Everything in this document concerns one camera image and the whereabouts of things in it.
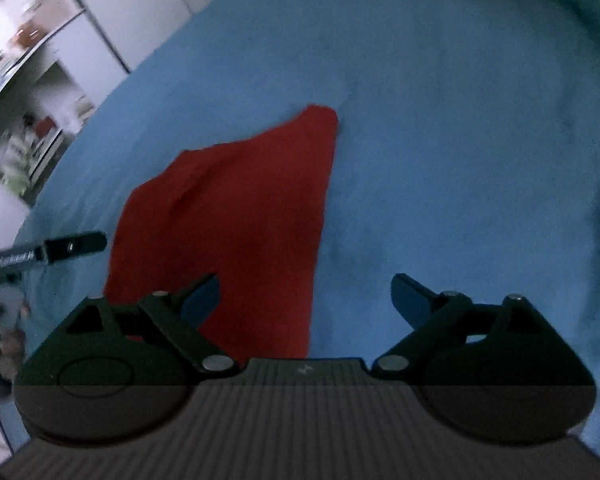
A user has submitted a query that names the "white shelf desk unit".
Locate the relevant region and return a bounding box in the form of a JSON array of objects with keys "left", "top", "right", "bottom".
[{"left": 0, "top": 0, "right": 129, "bottom": 205}]

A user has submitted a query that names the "blue bed sheet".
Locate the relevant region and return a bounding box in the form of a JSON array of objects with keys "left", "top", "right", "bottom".
[{"left": 17, "top": 0, "right": 600, "bottom": 454}]

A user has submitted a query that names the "red knit sweater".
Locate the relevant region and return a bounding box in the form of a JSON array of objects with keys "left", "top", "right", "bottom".
[{"left": 104, "top": 105, "right": 338, "bottom": 362}]

